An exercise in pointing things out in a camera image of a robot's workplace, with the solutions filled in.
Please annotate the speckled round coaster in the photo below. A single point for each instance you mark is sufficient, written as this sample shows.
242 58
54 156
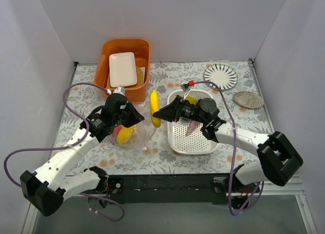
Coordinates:
249 100

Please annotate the blue striped round plate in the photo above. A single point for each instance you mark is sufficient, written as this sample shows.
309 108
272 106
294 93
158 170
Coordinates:
223 76

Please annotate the purple toy eggplant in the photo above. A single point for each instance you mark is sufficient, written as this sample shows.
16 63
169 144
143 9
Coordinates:
192 126

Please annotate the yellow toy mango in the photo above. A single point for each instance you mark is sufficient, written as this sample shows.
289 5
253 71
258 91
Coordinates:
125 134

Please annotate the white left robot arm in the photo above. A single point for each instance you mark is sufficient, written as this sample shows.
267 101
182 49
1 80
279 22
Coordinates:
49 186

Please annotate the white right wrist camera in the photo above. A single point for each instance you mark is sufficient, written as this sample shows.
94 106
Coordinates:
185 86

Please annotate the floral patterned table mat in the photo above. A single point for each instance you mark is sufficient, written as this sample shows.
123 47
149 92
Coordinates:
159 157

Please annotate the clear zip top bag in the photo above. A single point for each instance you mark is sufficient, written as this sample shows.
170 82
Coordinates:
143 132

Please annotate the yellow woven tray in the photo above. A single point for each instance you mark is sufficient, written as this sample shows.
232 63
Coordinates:
132 79

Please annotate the white rectangular plate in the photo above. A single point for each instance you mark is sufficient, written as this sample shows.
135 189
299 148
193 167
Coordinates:
121 62

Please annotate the orange plastic bin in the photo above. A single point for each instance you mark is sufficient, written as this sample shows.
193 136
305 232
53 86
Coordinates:
141 50

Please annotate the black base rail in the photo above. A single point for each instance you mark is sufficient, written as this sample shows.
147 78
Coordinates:
169 188

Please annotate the yellow toy banana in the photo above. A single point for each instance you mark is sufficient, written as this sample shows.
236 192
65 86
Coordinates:
154 107

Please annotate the white perforated plastic basket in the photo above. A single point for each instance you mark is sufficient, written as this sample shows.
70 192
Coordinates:
195 143

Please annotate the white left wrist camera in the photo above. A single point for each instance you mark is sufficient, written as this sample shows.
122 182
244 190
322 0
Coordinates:
119 90

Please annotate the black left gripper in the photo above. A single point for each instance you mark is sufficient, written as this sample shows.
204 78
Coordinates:
128 111

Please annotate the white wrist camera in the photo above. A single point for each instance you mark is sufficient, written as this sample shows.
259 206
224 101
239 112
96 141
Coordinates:
185 86
119 90

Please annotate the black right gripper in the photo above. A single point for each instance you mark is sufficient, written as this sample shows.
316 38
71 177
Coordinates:
176 110

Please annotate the red toy apple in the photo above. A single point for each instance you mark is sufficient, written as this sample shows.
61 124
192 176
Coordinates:
117 130

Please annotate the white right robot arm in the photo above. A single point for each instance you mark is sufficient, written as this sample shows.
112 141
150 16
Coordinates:
278 159

